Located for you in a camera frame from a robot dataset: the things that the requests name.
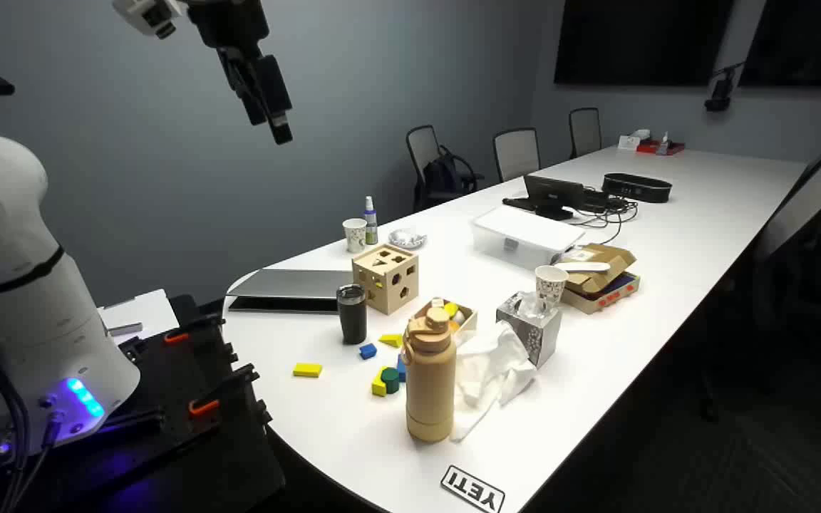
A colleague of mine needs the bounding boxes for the black cables on table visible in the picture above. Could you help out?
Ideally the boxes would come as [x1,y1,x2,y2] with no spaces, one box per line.
[574,197,644,237]

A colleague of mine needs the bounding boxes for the red flat box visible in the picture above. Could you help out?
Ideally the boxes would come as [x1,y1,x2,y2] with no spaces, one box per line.
[560,274,644,316]

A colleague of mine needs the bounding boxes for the white paper sheets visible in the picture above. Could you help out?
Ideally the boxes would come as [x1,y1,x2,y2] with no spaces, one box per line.
[93,285,181,348]

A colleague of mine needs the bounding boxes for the white oval case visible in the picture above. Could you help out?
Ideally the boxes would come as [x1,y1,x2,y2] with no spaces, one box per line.
[388,227,431,254]

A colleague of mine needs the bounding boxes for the small spray bottle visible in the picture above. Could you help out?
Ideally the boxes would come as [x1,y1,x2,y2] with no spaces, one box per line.
[362,195,381,248]

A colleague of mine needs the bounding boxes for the open cardboard box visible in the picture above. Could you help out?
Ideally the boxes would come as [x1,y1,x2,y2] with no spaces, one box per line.
[555,242,637,299]

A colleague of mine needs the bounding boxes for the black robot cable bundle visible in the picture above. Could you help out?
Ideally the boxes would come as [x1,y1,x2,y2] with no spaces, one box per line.
[0,289,61,513]

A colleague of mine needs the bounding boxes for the patterned tissue box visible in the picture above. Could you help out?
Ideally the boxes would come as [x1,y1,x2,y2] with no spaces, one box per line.
[492,289,565,370]

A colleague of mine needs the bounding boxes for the white paper cup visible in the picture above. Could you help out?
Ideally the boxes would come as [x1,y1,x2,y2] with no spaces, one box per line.
[339,218,371,256]
[533,264,570,312]

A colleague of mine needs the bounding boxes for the black speaker bar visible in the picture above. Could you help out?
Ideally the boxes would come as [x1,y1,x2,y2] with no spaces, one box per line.
[600,172,676,207]

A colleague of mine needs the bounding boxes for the black backpack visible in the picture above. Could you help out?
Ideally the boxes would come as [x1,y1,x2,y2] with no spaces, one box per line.
[418,145,478,209]

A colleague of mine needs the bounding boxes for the grey laptop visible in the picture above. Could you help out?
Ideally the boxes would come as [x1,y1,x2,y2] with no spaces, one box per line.
[228,268,356,312]

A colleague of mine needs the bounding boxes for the red tray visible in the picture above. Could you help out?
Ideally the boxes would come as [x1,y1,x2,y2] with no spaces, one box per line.
[634,138,690,160]

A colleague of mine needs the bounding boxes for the wall television screen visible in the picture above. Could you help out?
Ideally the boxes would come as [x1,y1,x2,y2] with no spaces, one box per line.
[737,0,821,95]
[552,0,737,90]

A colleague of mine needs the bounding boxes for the tan water bottle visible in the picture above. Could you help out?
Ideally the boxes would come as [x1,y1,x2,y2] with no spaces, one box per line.
[402,309,458,447]

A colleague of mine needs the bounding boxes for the grey mesh office chair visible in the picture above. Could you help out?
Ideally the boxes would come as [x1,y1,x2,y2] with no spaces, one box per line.
[565,107,606,160]
[489,127,545,184]

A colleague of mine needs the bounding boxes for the black office chair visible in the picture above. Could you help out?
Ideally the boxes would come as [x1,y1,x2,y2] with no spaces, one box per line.
[750,121,821,382]

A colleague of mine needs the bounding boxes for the black robot stand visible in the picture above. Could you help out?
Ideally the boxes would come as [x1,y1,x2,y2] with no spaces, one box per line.
[0,295,291,513]

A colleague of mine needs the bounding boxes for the wooden shape sorter cube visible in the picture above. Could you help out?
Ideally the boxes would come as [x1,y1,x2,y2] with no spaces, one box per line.
[351,242,422,316]

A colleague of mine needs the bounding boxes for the white flat box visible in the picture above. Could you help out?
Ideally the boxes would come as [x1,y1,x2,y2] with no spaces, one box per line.
[469,202,586,268]

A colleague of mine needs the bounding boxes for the clear plastic bag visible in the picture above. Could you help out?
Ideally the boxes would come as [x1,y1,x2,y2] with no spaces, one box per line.
[446,323,539,445]

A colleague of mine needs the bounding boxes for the dark tumbler cup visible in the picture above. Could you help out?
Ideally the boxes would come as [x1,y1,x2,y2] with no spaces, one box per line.
[334,282,371,348]

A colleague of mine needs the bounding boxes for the black small monitor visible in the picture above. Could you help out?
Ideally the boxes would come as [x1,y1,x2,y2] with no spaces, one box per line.
[502,174,632,222]

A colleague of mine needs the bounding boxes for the office chair with backpack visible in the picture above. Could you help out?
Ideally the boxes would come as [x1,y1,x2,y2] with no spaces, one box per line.
[402,124,478,215]

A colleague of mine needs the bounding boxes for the wooden tray with yellow pieces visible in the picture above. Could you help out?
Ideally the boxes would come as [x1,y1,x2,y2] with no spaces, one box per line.
[413,298,478,345]

